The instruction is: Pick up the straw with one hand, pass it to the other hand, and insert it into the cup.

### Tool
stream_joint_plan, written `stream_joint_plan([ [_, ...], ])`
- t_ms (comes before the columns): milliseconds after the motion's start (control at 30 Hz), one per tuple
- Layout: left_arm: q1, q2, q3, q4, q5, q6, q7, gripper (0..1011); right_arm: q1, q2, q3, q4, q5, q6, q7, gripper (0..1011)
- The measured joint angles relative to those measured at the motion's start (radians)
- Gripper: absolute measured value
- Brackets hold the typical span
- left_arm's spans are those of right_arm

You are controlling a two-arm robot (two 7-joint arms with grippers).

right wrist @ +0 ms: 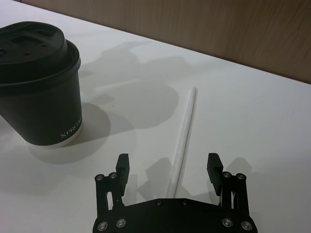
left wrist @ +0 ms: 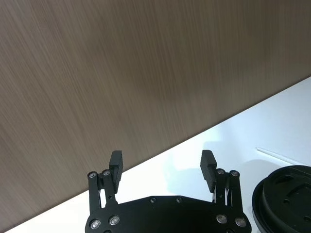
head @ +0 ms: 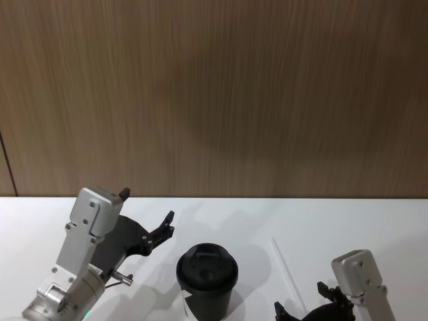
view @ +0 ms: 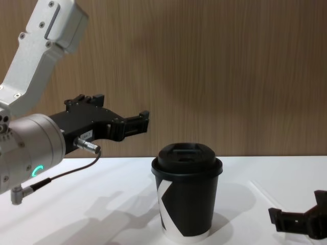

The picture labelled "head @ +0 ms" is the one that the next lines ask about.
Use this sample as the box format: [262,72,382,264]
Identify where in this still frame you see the thin dark cable silver plug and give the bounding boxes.
[104,271,134,289]

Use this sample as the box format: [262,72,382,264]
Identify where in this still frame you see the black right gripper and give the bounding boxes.
[274,281,356,321]

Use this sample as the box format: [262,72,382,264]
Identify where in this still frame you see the black paper cup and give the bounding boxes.
[179,284,235,317]

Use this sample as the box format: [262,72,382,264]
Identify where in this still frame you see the black plastic cup lid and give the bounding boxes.
[175,243,239,296]

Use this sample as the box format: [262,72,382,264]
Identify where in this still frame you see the thin white straw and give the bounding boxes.
[271,237,307,311]

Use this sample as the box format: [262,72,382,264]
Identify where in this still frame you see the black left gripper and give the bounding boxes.
[88,187,176,279]

